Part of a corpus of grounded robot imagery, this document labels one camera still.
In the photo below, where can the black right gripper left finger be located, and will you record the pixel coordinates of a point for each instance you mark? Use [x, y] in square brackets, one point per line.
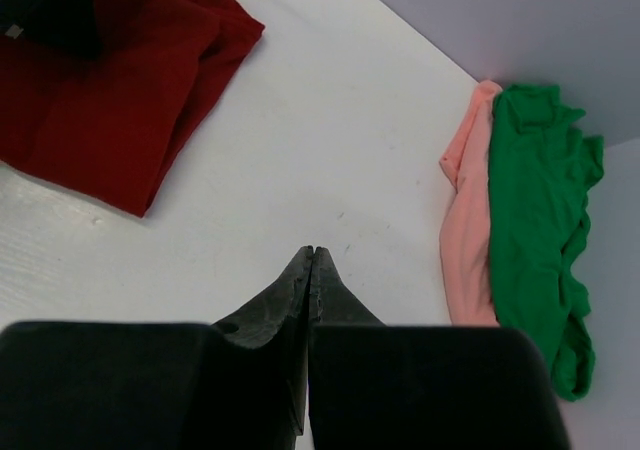
[239, 383]

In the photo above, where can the green t-shirt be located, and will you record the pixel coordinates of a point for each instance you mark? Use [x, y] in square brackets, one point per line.
[541, 170]

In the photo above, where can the salmon pink t-shirt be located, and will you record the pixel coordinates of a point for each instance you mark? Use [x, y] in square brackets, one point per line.
[465, 232]

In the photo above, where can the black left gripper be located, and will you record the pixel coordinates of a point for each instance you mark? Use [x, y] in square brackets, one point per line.
[68, 25]

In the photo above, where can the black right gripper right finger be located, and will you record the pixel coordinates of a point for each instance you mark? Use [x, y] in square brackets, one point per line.
[377, 386]

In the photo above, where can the red t-shirt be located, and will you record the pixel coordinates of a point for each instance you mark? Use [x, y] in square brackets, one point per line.
[111, 128]

